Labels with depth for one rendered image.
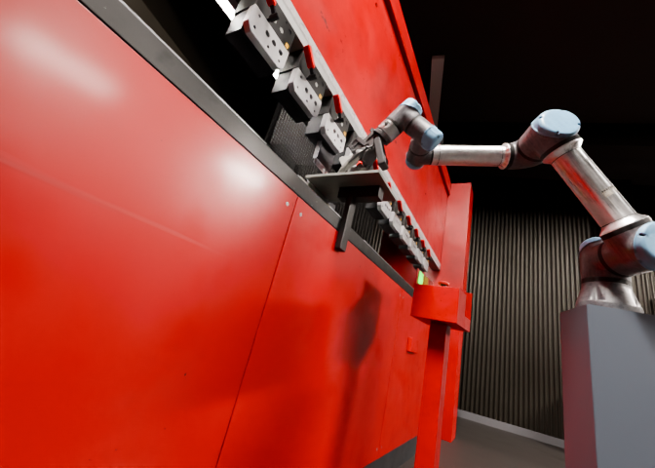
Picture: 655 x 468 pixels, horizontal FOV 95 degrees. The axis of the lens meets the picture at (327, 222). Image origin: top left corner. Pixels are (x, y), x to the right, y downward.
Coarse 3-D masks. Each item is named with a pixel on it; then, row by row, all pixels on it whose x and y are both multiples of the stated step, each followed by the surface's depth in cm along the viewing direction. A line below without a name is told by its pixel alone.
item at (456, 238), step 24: (456, 192) 312; (456, 216) 301; (384, 240) 328; (456, 240) 291; (408, 264) 304; (456, 264) 282; (456, 336) 257; (456, 360) 250; (456, 384) 248; (456, 408) 252
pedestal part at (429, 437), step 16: (432, 336) 109; (448, 336) 110; (432, 352) 107; (432, 368) 105; (432, 384) 103; (432, 400) 101; (432, 416) 99; (432, 432) 97; (416, 448) 97; (432, 448) 95; (416, 464) 96; (432, 464) 94
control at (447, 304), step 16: (416, 272) 115; (416, 288) 112; (432, 288) 109; (448, 288) 106; (416, 304) 110; (432, 304) 107; (448, 304) 104; (464, 304) 109; (432, 320) 107; (448, 320) 102; (464, 320) 108
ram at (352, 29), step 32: (320, 0) 103; (352, 0) 123; (320, 32) 103; (352, 32) 123; (384, 32) 154; (320, 64) 103; (352, 64) 124; (384, 64) 155; (352, 96) 125; (384, 96) 155; (352, 128) 126; (416, 192) 211
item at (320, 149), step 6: (318, 144) 111; (324, 144) 112; (318, 150) 110; (324, 150) 112; (318, 156) 109; (324, 156) 112; (330, 156) 117; (318, 162) 111; (324, 162) 112; (330, 162) 117; (324, 168) 114; (330, 168) 117
